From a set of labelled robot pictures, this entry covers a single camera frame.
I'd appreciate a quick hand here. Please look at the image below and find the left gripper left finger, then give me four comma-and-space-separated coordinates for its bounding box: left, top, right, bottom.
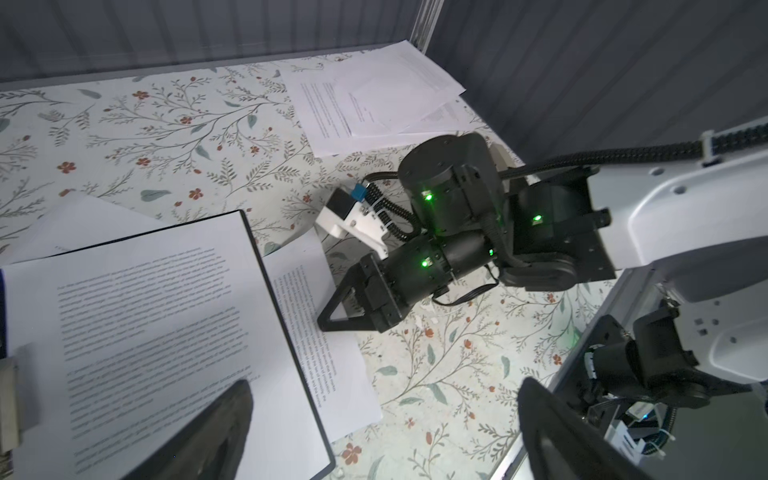
125, 379, 253, 479

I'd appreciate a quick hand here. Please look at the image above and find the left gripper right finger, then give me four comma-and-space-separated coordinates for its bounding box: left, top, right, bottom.
517, 377, 649, 480

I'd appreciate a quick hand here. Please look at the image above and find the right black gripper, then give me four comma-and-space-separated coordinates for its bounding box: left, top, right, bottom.
317, 231, 496, 332

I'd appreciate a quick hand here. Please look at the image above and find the printed paper sheet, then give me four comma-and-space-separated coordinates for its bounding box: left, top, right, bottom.
1, 193, 165, 265
264, 228, 382, 442

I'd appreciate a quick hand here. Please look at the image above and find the teal black clip folder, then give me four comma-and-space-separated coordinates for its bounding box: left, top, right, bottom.
0, 208, 338, 480

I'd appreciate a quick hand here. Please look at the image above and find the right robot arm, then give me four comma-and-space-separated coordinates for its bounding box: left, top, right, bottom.
317, 122, 767, 413

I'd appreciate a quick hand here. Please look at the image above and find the paper stack far corner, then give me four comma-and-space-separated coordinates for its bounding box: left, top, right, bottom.
282, 41, 471, 158

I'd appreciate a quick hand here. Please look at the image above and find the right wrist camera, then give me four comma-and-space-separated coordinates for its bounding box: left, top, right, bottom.
315, 185, 389, 260

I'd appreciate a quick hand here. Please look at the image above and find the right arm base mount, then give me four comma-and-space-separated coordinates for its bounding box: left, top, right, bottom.
555, 307, 749, 456

